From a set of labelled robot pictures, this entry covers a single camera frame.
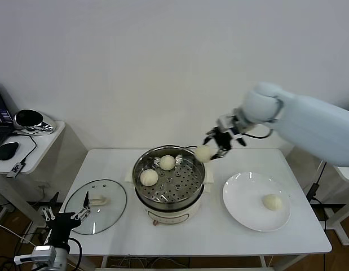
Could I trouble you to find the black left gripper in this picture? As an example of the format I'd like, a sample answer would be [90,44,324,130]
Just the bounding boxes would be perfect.
[41,191,92,249]

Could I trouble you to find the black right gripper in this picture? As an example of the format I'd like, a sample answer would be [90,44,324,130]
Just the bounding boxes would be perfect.
[203,128,235,161]

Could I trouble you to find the white steamed baozi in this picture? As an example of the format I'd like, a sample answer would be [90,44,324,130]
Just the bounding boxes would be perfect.
[159,155,176,171]
[194,145,213,163]
[262,194,284,211]
[139,169,159,187]

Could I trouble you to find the round glass lid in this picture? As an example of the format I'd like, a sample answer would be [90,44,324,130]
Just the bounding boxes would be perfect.
[64,178,128,235]

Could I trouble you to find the stainless steel steamer basket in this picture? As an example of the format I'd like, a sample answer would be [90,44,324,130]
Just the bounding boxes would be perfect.
[133,145,206,207]

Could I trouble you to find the white round plate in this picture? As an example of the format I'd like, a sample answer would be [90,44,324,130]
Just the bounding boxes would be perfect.
[222,172,292,233]

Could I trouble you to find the white side desk with mouse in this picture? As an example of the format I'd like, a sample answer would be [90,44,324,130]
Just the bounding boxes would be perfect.
[0,120,68,235]

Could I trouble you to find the grey usb hub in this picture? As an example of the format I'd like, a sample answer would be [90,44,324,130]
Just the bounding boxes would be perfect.
[6,162,25,178]

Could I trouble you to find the cream electric cooker base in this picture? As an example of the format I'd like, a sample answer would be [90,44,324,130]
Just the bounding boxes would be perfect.
[125,166,214,226]

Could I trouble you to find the black computer mouse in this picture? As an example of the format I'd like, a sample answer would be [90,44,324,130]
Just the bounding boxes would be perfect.
[0,141,20,161]

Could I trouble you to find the chrome and black headset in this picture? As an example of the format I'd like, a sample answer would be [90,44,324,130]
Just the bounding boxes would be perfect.
[15,108,56,133]

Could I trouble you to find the black power adapter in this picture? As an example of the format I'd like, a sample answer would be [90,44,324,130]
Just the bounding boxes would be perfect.
[308,183,321,200]

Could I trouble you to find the white side desk with label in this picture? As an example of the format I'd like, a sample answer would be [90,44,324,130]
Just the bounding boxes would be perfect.
[312,163,349,246]

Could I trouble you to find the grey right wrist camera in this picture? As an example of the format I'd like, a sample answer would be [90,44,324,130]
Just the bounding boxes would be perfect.
[218,115,237,133]

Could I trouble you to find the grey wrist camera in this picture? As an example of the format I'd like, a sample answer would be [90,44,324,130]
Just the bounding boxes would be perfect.
[14,245,57,264]
[218,115,237,133]

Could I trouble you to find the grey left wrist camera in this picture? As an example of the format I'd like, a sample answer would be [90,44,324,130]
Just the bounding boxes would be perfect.
[14,245,57,264]

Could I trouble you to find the white floor cable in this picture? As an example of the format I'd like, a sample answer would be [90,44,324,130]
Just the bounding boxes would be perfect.
[0,220,39,246]

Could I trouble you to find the black usb cable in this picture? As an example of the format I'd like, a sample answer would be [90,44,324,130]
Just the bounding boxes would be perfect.
[9,131,38,164]

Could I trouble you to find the thin tangled wires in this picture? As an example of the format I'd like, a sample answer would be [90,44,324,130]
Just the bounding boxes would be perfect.
[109,255,192,269]

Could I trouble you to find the grey charger cable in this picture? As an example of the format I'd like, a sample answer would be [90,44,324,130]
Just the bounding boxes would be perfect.
[315,160,326,186]

